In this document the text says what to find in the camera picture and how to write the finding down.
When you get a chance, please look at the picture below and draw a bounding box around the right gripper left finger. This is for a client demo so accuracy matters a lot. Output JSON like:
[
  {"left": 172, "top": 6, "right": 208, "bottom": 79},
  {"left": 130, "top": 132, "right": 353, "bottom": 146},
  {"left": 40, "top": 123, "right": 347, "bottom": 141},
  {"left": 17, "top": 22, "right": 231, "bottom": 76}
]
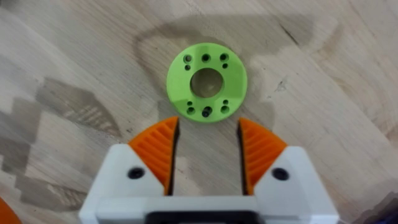
[{"left": 79, "top": 116, "right": 180, "bottom": 224}]

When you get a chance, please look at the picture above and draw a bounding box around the orange ribbed wedge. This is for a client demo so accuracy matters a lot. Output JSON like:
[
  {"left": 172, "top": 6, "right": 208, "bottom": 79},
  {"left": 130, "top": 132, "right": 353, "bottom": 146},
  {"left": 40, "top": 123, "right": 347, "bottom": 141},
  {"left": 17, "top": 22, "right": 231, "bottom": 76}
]
[{"left": 0, "top": 197, "right": 22, "bottom": 224}]

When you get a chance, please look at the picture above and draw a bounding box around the green disc with holes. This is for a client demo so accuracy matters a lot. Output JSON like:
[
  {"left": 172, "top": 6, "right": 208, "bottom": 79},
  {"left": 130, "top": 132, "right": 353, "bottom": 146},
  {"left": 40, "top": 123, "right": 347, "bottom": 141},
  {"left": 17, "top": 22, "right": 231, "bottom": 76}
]
[{"left": 165, "top": 42, "right": 249, "bottom": 123}]

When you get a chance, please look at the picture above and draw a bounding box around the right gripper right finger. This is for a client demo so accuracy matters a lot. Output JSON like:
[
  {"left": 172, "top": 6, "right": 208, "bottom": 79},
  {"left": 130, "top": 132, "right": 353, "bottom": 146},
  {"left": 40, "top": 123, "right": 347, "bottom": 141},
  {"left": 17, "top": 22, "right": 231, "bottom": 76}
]
[{"left": 237, "top": 117, "right": 340, "bottom": 224}]

